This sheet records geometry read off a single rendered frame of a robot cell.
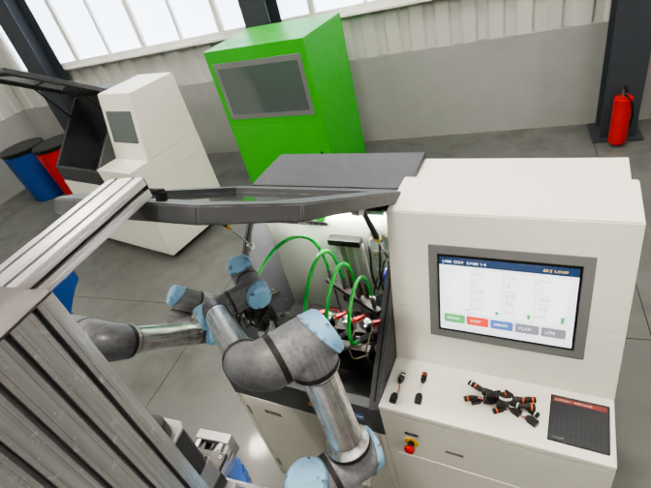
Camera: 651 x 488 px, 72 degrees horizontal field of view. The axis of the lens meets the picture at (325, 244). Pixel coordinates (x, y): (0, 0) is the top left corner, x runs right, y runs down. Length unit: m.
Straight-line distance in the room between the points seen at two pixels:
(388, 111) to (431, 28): 1.00
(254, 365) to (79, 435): 0.33
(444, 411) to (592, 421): 0.43
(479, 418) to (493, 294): 0.40
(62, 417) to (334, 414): 0.58
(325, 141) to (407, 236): 2.85
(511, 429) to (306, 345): 0.84
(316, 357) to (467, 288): 0.69
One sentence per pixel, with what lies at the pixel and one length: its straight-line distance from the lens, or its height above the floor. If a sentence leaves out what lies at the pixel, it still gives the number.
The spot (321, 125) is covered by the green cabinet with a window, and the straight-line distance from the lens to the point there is 4.18.
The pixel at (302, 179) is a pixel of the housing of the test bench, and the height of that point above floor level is 1.50.
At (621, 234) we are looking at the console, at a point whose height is 1.52.
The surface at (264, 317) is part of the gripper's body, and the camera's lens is 1.50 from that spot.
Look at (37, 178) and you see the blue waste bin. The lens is 7.52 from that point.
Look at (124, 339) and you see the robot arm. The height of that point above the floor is 1.61.
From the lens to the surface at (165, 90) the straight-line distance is 4.48.
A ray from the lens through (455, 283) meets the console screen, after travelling 1.51.
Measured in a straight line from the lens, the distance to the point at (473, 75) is 5.31.
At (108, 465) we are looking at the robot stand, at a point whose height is 1.74.
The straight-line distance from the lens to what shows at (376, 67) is 5.41.
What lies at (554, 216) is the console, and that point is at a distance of 1.39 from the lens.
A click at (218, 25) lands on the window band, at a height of 1.62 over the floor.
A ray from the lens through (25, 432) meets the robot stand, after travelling 0.75.
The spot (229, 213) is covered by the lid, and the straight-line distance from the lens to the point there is 0.91.
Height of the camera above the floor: 2.35
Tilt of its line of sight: 35 degrees down
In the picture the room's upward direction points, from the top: 16 degrees counter-clockwise
